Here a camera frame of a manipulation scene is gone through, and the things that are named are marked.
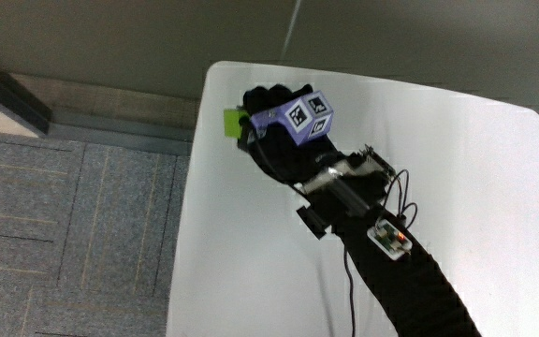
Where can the person's right forearm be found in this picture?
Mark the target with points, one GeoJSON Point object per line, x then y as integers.
{"type": "Point", "coordinates": [405, 281]}

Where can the dark furniture edge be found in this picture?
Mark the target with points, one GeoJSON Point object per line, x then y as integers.
{"type": "Point", "coordinates": [12, 100]}

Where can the green brick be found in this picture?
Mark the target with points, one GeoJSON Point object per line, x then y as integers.
{"type": "Point", "coordinates": [232, 123]}

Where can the person's right hand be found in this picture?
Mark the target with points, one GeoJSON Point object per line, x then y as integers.
{"type": "Point", "coordinates": [279, 150]}

